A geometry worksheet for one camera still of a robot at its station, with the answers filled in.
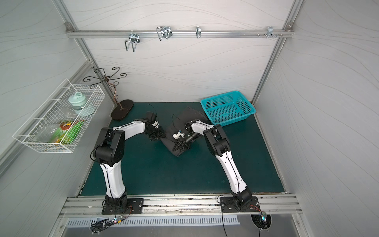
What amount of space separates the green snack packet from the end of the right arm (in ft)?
1.64

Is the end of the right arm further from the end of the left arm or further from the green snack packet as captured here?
the green snack packet

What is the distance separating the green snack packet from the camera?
0.59 meters

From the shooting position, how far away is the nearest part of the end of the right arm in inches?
34.8
